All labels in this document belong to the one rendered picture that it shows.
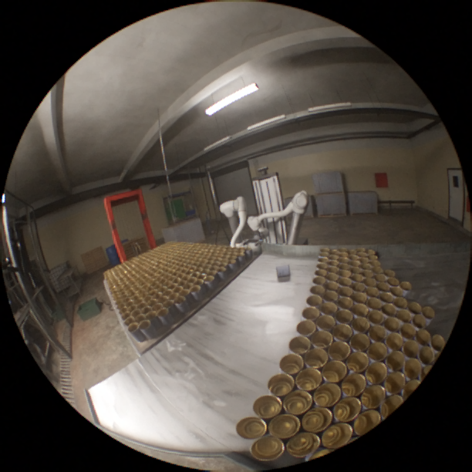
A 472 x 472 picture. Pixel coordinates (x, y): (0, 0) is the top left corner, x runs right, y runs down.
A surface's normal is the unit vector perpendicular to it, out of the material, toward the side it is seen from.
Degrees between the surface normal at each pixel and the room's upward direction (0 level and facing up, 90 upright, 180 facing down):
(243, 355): 0
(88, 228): 90
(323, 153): 90
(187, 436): 0
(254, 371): 0
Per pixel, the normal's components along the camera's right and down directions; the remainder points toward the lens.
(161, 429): -0.21, -0.94
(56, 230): 0.80, -0.02
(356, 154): -0.56, 0.33
